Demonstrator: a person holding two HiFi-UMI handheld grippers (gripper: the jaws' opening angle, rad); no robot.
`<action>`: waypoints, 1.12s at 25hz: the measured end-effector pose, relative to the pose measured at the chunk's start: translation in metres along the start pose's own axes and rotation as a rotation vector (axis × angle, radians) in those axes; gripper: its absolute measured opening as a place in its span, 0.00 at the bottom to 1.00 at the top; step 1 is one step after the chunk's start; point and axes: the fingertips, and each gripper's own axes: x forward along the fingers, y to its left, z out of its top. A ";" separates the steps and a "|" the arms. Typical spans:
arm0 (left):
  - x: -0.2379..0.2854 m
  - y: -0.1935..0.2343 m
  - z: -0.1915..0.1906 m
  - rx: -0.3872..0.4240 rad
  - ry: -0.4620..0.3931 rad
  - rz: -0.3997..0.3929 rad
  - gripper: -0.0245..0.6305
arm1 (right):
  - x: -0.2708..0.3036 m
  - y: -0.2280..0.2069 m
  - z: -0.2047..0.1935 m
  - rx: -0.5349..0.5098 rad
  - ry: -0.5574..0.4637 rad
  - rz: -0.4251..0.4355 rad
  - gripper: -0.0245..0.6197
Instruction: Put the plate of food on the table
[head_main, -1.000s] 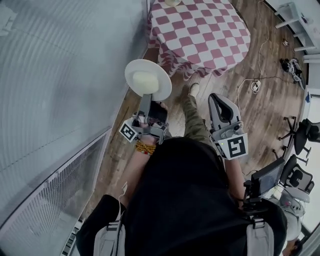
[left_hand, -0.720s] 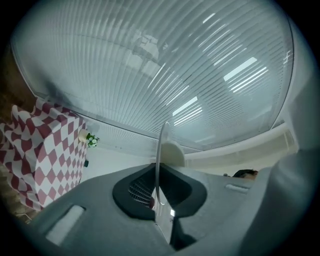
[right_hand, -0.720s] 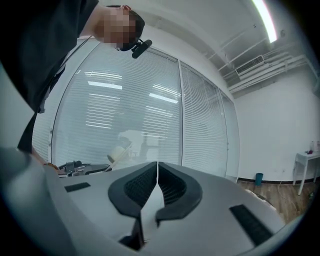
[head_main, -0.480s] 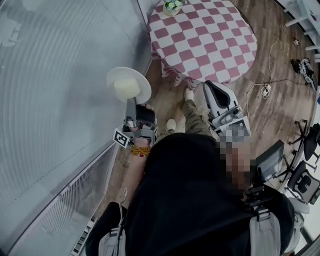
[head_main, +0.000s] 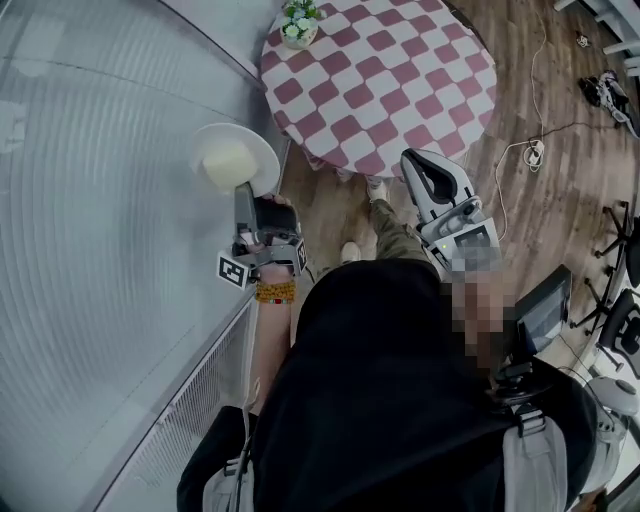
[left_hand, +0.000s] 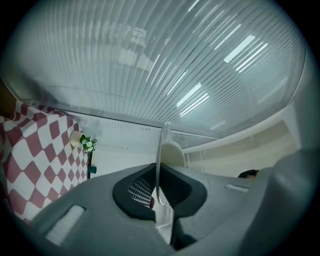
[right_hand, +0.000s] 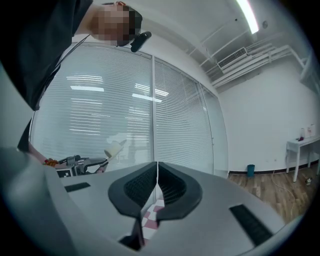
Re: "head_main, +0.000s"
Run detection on person's black shirt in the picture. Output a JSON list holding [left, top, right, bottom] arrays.
[[177, 259, 601, 512]]

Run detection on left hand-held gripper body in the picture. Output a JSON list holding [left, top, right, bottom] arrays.
[[215, 229, 308, 291]]

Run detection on white perforated radiator cover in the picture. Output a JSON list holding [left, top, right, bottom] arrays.
[[94, 294, 261, 512]]

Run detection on beige pot with flowers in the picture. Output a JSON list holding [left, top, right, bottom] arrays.
[[278, 0, 327, 50]]

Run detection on black mesh office chair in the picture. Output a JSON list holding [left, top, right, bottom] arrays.
[[569, 287, 640, 377], [594, 199, 640, 289]]

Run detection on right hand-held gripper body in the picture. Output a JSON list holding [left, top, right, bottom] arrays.
[[414, 197, 504, 281]]

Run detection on person's left hand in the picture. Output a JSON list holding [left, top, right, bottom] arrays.
[[254, 194, 302, 238]]

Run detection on person's olive trousers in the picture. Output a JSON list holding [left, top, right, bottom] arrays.
[[367, 197, 441, 271]]

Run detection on black chest monitor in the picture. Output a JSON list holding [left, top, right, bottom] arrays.
[[514, 264, 574, 359]]

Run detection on person's right shoe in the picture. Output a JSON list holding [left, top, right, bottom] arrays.
[[364, 174, 391, 202]]

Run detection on round white plate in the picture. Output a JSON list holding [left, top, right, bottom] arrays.
[[191, 122, 281, 197]]

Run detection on black power cable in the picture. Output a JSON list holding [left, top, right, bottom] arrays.
[[542, 119, 626, 144]]

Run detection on person's right forearm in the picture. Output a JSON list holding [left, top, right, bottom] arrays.
[[449, 279, 517, 391]]

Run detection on light gray shoulder strap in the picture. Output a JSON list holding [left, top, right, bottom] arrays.
[[502, 409, 571, 512], [202, 379, 264, 512]]

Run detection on person's left forearm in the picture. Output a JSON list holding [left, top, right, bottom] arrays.
[[247, 263, 301, 416]]

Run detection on round checkered table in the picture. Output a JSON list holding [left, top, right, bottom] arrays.
[[259, 0, 499, 179]]

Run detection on white power strip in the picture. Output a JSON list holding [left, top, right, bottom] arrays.
[[522, 139, 546, 174]]

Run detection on long white cable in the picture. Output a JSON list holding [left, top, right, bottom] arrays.
[[494, 4, 549, 242]]

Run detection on small white table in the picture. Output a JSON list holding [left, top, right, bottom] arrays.
[[552, 0, 640, 76]]

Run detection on black chest mount rig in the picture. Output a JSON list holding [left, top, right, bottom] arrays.
[[487, 357, 542, 417]]

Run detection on orange beaded bracelet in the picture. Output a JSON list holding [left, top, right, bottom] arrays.
[[254, 280, 299, 306]]

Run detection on black white handheld device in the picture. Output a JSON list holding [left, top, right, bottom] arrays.
[[578, 69, 640, 139]]

